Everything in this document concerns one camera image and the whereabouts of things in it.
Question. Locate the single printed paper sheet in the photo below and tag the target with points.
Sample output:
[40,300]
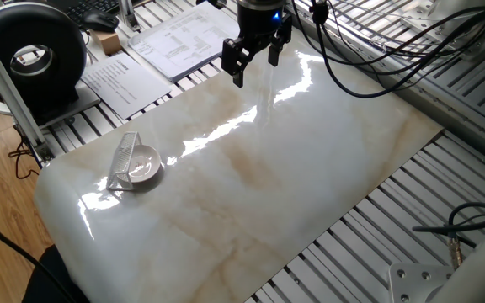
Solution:
[124,84]

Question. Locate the small white floral plate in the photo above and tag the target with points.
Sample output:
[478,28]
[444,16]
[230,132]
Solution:
[147,162]

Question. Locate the silver metal stand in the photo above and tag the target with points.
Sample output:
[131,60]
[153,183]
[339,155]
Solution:
[129,14]

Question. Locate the grey flat base plate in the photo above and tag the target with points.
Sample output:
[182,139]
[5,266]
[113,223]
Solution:
[82,101]

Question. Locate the black computer keyboard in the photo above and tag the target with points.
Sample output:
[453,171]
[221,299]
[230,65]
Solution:
[86,6]

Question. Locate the black computer mouse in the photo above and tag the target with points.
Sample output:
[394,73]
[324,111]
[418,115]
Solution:
[99,21]

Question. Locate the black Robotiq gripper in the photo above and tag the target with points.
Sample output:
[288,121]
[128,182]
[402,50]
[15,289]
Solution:
[259,21]

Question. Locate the aluminium plate with holes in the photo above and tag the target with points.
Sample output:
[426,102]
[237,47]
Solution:
[449,21]

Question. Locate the aluminium frame post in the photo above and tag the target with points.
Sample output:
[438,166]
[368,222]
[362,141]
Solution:
[6,86]

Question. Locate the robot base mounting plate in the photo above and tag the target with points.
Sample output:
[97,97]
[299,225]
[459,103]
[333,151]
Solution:
[415,282]

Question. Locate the stack of printed papers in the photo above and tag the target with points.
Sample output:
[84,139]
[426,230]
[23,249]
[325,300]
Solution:
[183,40]

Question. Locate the small brown cardboard block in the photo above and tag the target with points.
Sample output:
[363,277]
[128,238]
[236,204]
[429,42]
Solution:
[107,42]

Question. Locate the grey aluminium divider beam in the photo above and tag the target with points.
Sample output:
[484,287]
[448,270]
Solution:
[394,88]

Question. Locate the black bag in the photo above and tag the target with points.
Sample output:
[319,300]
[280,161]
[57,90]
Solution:
[53,278]

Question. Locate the glossy marble pattern board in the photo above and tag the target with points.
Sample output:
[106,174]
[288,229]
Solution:
[246,168]

